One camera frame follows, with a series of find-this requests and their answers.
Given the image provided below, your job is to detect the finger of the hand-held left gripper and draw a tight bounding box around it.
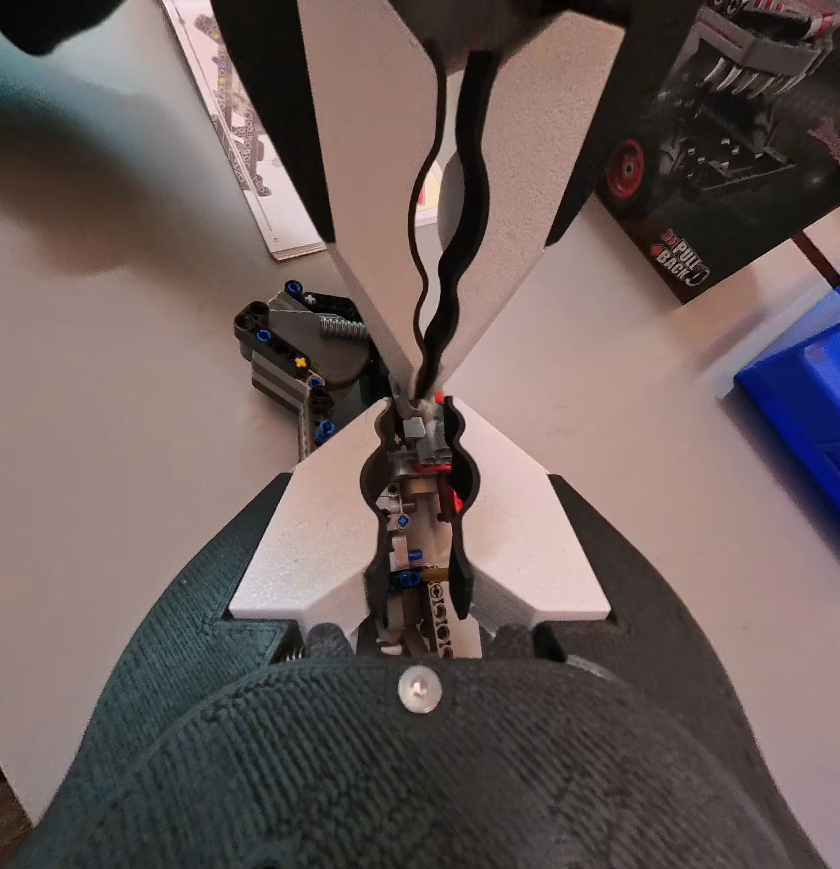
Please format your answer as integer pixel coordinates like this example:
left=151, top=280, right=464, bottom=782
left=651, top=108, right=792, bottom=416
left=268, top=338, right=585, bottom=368
left=423, top=12, right=630, bottom=398
left=298, top=0, right=449, bottom=401

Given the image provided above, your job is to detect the black toy truck box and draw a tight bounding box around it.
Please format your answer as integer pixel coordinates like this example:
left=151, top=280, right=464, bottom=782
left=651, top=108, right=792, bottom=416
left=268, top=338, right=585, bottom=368
left=593, top=0, right=840, bottom=304

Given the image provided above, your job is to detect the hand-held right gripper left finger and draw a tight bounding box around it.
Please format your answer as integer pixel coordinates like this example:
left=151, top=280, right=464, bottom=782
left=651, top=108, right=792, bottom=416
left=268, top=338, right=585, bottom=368
left=228, top=397, right=394, bottom=656

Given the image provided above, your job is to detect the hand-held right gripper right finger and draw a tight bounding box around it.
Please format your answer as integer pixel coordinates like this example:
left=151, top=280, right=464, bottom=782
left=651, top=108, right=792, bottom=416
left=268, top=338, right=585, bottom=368
left=444, top=396, right=612, bottom=657

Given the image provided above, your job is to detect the blue plastic bin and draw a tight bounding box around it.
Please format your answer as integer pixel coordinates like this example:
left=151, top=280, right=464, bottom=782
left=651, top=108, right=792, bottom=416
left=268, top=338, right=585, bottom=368
left=734, top=275, right=840, bottom=532

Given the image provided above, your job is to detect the dark grey toy brick frame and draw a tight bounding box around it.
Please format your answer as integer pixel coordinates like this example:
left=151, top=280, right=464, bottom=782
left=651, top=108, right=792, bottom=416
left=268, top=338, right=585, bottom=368
left=233, top=278, right=394, bottom=464

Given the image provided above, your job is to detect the grey toy brick assembly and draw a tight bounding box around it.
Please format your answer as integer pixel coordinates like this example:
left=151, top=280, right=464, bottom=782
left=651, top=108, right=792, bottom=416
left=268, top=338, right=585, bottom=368
left=374, top=394, right=463, bottom=659

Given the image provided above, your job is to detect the building instruction booklet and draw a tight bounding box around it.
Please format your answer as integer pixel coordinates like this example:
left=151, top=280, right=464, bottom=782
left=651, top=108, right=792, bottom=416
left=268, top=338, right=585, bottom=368
left=161, top=0, right=327, bottom=262

